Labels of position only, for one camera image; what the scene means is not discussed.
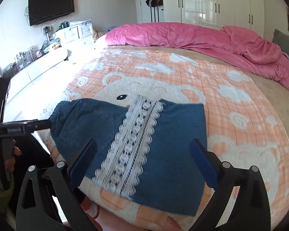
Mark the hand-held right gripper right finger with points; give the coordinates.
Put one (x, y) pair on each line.
(203, 163)

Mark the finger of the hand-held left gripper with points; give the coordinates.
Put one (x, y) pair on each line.
(39, 125)

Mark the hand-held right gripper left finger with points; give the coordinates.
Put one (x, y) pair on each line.
(83, 158)

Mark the blue denim pants lace trim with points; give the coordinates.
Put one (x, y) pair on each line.
(159, 134)

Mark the person's left hand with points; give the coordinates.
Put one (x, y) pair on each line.
(14, 154)

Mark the person's black trouser leg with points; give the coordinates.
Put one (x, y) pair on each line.
(39, 149)

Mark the orange printed fleece blanket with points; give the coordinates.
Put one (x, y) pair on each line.
(231, 125)

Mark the long white desk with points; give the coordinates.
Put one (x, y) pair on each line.
(38, 69)

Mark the pink cloth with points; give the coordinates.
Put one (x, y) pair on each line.
(90, 214)

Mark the desk clutter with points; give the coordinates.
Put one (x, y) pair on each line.
(21, 57)

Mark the white drawer box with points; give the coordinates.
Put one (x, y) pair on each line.
(78, 32)

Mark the yellow patterned cloth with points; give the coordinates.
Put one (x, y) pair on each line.
(98, 35)

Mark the pink duvet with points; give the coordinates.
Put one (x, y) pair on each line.
(183, 33)

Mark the grey padded headboard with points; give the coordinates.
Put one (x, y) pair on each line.
(285, 41)

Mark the white door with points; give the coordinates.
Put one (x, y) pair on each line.
(149, 12)

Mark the white wardrobe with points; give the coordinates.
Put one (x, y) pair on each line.
(219, 2)

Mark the black wall television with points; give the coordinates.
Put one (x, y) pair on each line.
(51, 6)

